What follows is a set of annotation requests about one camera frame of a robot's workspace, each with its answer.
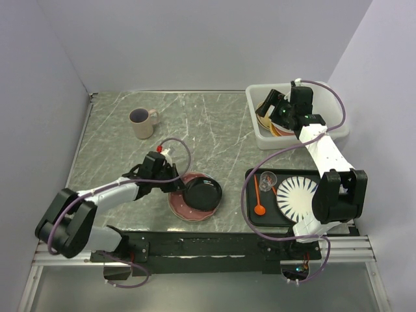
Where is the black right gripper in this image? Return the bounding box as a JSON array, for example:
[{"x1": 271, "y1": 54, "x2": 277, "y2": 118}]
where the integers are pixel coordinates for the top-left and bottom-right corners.
[{"x1": 255, "y1": 89, "x2": 295, "y2": 129}]

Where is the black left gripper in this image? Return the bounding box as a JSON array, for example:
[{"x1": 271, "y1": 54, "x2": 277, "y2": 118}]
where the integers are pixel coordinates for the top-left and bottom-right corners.
[{"x1": 151, "y1": 162, "x2": 187, "y2": 192}]

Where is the black speckled square plate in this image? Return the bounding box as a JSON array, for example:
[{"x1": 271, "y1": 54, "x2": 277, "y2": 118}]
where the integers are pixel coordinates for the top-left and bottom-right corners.
[{"x1": 183, "y1": 176, "x2": 223, "y2": 212}]

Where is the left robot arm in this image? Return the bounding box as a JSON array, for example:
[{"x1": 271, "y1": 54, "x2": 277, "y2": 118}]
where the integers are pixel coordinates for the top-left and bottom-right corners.
[{"x1": 34, "y1": 151, "x2": 185, "y2": 261}]

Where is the white plastic bin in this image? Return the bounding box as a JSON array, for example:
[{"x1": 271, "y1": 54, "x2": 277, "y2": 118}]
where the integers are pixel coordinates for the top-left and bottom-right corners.
[{"x1": 245, "y1": 83, "x2": 342, "y2": 150}]

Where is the pink scalloped plate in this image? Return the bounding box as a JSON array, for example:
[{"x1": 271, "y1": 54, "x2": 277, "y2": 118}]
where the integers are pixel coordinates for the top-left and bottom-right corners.
[{"x1": 168, "y1": 172, "x2": 220, "y2": 222}]

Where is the beige ceramic mug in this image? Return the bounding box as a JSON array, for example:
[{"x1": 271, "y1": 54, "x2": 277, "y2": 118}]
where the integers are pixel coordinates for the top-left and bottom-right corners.
[{"x1": 129, "y1": 108, "x2": 160, "y2": 140}]

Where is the clear plastic cup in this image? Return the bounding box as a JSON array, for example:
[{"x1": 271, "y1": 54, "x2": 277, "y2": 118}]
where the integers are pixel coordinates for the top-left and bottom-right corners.
[{"x1": 259, "y1": 171, "x2": 277, "y2": 192}]

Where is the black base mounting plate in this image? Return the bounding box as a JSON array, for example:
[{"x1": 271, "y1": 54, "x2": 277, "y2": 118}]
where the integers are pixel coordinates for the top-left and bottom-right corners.
[{"x1": 89, "y1": 231, "x2": 323, "y2": 282}]

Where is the white plate with blue stripes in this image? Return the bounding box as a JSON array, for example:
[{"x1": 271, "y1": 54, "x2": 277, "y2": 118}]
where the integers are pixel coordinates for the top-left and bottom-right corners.
[{"x1": 276, "y1": 176, "x2": 318, "y2": 223}]

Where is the orange plastic spoon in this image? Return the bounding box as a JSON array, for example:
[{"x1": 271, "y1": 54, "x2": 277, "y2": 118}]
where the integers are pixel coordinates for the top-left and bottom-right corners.
[{"x1": 253, "y1": 175, "x2": 266, "y2": 216}]

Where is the black serving tray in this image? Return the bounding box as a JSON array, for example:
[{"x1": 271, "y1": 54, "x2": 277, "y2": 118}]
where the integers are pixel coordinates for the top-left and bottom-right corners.
[{"x1": 246, "y1": 168, "x2": 320, "y2": 227}]

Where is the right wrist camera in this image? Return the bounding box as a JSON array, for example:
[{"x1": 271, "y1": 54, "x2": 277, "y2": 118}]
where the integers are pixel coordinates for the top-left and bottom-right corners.
[{"x1": 278, "y1": 103, "x2": 292, "y2": 118}]

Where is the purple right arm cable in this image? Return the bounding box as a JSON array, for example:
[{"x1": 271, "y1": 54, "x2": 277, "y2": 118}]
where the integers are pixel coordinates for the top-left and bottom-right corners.
[{"x1": 240, "y1": 79, "x2": 346, "y2": 284}]

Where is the aluminium frame rail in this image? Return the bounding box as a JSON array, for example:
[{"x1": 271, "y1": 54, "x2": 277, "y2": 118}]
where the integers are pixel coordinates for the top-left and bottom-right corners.
[{"x1": 31, "y1": 237, "x2": 376, "y2": 267}]

